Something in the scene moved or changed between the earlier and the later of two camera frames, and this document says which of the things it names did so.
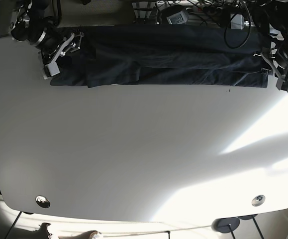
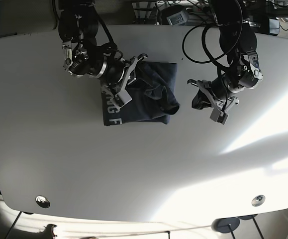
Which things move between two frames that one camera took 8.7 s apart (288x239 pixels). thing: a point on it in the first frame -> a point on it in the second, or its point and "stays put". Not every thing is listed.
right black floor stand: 250,217 stays put
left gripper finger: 81,34 -> 143,55
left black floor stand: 225,225 stays put
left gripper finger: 50,69 -> 122,98
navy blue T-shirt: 165,56 -> 153,96
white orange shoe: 42,233 -> 48,233
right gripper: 283,66 -> 221,106
